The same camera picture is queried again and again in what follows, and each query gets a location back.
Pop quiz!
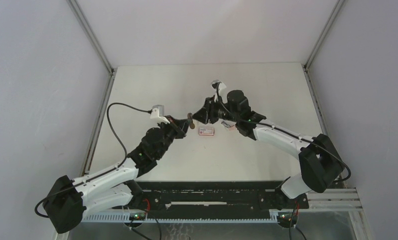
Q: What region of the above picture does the left black camera cable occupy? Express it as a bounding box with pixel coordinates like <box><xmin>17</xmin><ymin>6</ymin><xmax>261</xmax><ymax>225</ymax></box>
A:
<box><xmin>106</xmin><ymin>102</ymin><xmax>153</xmax><ymax>167</ymax></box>

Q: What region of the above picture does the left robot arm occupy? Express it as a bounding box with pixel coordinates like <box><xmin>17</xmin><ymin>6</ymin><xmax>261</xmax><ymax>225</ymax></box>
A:
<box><xmin>38</xmin><ymin>116</ymin><xmax>192</xmax><ymax>234</ymax></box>

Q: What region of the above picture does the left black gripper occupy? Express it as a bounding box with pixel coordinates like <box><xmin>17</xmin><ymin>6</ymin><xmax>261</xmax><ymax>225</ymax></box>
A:
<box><xmin>155</xmin><ymin>115</ymin><xmax>191</xmax><ymax>160</ymax></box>

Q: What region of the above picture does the red white staple box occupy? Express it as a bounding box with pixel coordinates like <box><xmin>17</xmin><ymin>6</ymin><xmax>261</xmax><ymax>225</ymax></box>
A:
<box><xmin>198</xmin><ymin>126</ymin><xmax>215</xmax><ymax>136</ymax></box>

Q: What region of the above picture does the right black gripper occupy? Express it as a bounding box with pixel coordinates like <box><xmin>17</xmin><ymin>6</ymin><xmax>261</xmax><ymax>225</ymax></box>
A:
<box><xmin>192</xmin><ymin>95</ymin><xmax>239</xmax><ymax>125</ymax></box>

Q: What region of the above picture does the left aluminium frame post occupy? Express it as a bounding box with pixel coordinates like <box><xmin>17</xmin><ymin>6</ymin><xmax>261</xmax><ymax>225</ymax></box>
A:
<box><xmin>67</xmin><ymin>0</ymin><xmax>117</xmax><ymax>75</ymax></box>

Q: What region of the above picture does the right aluminium frame post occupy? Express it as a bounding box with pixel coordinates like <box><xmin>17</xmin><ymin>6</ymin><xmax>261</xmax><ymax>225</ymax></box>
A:
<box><xmin>303</xmin><ymin>0</ymin><xmax>347</xmax><ymax>72</ymax></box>

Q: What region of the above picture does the aluminium frame post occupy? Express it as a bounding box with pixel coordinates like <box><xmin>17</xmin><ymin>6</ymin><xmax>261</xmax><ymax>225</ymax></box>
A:
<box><xmin>303</xmin><ymin>0</ymin><xmax>347</xmax><ymax>72</ymax></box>
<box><xmin>67</xmin><ymin>0</ymin><xmax>117</xmax><ymax>75</ymax></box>

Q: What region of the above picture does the black camera cable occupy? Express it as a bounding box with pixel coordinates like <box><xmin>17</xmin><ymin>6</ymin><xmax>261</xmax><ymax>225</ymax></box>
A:
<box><xmin>214</xmin><ymin>84</ymin><xmax>253</xmax><ymax>127</ymax></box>
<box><xmin>106</xmin><ymin>102</ymin><xmax>153</xmax><ymax>167</ymax></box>

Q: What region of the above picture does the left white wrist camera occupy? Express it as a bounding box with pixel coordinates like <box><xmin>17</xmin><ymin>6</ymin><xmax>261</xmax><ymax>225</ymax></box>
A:
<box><xmin>150</xmin><ymin>105</ymin><xmax>170</xmax><ymax>124</ymax></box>

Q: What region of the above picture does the right black camera cable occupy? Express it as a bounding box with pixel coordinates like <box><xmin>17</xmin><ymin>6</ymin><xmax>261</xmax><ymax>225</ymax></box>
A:
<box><xmin>214</xmin><ymin>84</ymin><xmax>253</xmax><ymax>127</ymax></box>

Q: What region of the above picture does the pink white stapler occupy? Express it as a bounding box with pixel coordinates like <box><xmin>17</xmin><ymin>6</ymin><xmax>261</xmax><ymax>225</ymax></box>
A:
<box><xmin>220</xmin><ymin>120</ymin><xmax>236</xmax><ymax>131</ymax></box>

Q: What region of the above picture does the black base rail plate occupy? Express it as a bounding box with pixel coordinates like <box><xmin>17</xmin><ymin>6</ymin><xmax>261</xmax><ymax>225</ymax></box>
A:
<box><xmin>129</xmin><ymin>181</ymin><xmax>309</xmax><ymax>221</ymax></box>

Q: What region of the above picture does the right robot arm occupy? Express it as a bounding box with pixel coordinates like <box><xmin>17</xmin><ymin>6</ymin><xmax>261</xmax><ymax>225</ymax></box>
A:
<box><xmin>192</xmin><ymin>90</ymin><xmax>351</xmax><ymax>208</ymax></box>

